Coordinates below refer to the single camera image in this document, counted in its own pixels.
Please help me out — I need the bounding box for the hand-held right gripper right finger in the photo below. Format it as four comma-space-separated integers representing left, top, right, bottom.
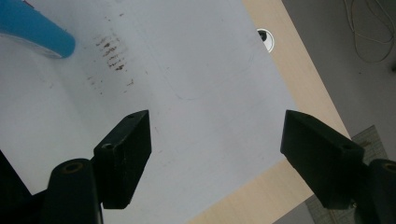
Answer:
279, 109, 367, 210

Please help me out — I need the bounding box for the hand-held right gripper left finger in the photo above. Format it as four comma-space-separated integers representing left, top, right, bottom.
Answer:
92, 109, 153, 210

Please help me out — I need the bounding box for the blue cylindrical tube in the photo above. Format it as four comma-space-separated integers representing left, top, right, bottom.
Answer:
0, 0, 77, 59

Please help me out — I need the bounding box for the pale patterned floor mat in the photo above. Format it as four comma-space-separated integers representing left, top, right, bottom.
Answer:
304, 124, 389, 224

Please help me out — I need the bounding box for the white sheet mat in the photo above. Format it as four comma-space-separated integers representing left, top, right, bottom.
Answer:
0, 0, 298, 224

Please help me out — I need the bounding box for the thin pale cable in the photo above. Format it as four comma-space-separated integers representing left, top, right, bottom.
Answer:
342, 0, 396, 64

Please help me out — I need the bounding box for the white cable grommet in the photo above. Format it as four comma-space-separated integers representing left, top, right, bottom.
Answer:
257, 28, 276, 53

